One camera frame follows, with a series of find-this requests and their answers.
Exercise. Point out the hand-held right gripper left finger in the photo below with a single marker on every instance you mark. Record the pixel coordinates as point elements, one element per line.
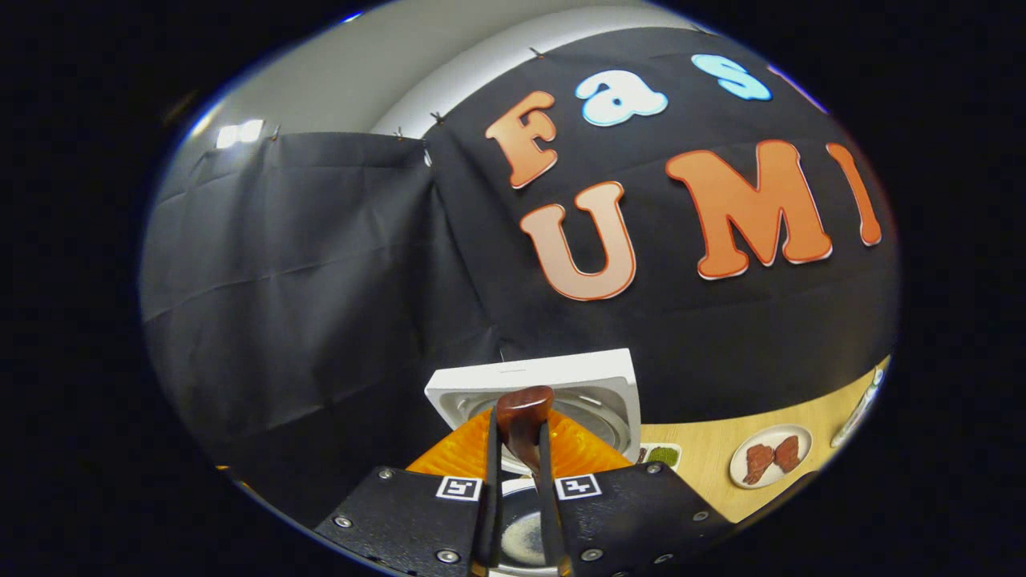
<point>492,513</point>

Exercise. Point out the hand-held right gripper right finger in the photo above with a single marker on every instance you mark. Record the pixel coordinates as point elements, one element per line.
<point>547,513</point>

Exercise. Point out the brown wooden spoon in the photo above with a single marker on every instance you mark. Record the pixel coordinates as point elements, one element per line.
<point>523,417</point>

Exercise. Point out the white rice cooker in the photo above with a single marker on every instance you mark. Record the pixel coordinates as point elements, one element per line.
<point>529,370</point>

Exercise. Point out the divided white seasoning dish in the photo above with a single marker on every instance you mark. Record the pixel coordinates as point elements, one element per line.
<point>664,455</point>

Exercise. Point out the brown meat piece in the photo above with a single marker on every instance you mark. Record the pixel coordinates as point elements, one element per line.
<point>757,463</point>
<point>787,453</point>

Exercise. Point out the round white plate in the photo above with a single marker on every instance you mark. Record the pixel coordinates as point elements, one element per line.
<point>801,445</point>

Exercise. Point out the white drink bottle green cap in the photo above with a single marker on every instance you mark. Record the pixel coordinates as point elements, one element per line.
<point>858,409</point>

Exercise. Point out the ceiling light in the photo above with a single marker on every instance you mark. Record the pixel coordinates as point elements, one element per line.
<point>239,134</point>

